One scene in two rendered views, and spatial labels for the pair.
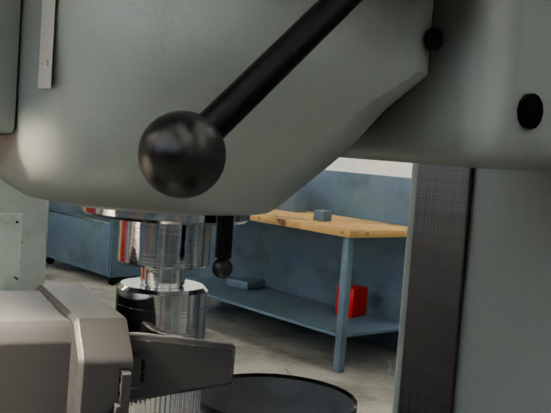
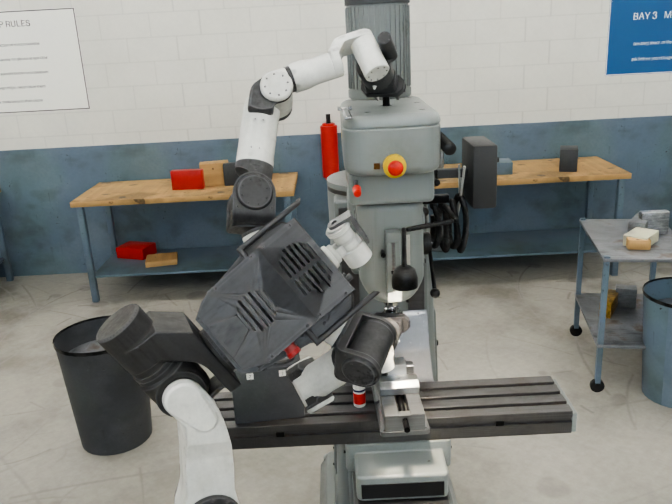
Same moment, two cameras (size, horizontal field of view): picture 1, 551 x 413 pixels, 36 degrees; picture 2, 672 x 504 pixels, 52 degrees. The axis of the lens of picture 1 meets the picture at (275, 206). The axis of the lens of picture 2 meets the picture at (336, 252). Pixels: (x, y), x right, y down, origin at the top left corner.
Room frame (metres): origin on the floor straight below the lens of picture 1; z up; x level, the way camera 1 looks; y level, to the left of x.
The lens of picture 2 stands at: (-0.73, 1.67, 2.11)
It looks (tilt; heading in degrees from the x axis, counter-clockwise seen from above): 18 degrees down; 311
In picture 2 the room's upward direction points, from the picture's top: 3 degrees counter-clockwise
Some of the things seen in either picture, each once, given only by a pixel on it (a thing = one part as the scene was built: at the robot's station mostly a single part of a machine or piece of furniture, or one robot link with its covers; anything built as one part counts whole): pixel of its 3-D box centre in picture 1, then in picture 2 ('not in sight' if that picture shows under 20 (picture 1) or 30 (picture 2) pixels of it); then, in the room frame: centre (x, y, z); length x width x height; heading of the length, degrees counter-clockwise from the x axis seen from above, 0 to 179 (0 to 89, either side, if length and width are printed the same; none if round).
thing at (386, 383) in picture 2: not in sight; (398, 384); (0.39, 0.09, 1.02); 0.12 x 0.06 x 0.04; 42
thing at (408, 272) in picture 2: not in sight; (404, 275); (0.28, 0.20, 1.45); 0.07 x 0.07 x 0.06
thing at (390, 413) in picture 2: not in sight; (397, 390); (0.41, 0.07, 0.99); 0.35 x 0.15 x 0.11; 132
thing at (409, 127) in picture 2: not in sight; (386, 132); (0.44, 0.04, 1.81); 0.47 x 0.26 x 0.16; 130
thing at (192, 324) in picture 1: (157, 357); not in sight; (0.43, 0.06, 1.23); 0.05 x 0.05 x 0.06
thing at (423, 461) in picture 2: not in sight; (395, 437); (0.43, 0.06, 0.79); 0.50 x 0.35 x 0.12; 130
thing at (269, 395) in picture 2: not in sight; (267, 383); (0.73, 0.34, 1.03); 0.22 x 0.12 x 0.20; 47
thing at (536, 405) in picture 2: not in sight; (379, 412); (0.47, 0.09, 0.90); 1.24 x 0.23 x 0.08; 40
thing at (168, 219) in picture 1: (167, 208); not in sight; (0.43, 0.06, 1.31); 0.09 x 0.09 x 0.01
